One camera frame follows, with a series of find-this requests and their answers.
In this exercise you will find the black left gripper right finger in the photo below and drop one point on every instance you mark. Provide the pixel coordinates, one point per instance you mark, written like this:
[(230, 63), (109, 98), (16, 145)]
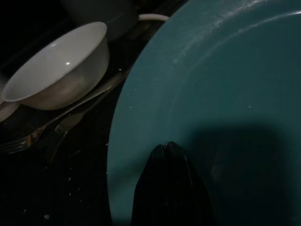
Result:
[(183, 188)]

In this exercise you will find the teal blue plate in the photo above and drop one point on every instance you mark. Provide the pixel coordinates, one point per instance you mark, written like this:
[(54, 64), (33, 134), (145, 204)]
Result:
[(211, 82)]

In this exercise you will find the steel fork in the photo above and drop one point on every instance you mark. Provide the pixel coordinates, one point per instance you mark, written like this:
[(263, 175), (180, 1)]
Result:
[(70, 107), (56, 134)]

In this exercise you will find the white printed mug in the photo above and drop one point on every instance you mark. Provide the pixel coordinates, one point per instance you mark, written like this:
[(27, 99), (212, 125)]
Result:
[(8, 111)]

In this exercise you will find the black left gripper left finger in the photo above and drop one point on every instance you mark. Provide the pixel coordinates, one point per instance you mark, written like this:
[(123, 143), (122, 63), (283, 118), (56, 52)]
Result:
[(152, 188)]

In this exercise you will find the grey cylindrical water dispenser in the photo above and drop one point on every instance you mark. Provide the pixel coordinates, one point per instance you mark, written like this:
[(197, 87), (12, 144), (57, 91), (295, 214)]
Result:
[(105, 18)]

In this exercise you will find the white bowl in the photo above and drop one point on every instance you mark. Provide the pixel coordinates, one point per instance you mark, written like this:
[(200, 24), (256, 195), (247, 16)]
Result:
[(58, 70)]

